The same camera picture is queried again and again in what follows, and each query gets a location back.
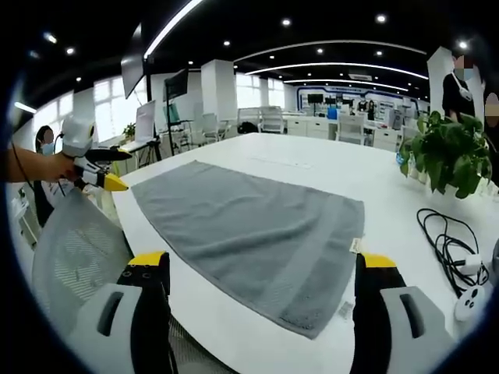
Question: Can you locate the black monitor on stand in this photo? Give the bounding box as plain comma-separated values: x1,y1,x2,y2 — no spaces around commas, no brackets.
163,69,192,157
120,23,163,157

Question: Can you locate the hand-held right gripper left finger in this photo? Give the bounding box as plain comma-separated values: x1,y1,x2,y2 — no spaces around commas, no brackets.
69,251,172,374

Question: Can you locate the grey towel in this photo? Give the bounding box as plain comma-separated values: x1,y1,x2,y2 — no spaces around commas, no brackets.
130,160,366,340

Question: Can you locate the white office chair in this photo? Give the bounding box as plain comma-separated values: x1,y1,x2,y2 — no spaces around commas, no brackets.
335,113,367,146
257,105,285,134
200,112,231,145

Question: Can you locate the green potted plant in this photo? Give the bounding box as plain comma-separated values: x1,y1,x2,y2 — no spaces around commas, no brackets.
398,111,494,199

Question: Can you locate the white table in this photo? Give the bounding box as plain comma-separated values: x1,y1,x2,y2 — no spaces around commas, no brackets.
111,132,499,374

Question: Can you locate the grey mesh office chair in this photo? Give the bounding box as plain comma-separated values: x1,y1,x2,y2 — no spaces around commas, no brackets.
30,189,136,340

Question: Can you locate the white remote controller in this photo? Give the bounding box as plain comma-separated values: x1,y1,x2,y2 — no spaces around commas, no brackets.
454,288,487,323

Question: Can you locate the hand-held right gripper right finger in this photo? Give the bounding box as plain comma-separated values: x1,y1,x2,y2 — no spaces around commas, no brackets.
352,252,458,374

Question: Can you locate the white power adapter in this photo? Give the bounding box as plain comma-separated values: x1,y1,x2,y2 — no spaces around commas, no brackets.
455,253,483,276

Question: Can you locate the person's left hand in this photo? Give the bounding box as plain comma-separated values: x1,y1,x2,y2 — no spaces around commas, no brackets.
41,150,81,183

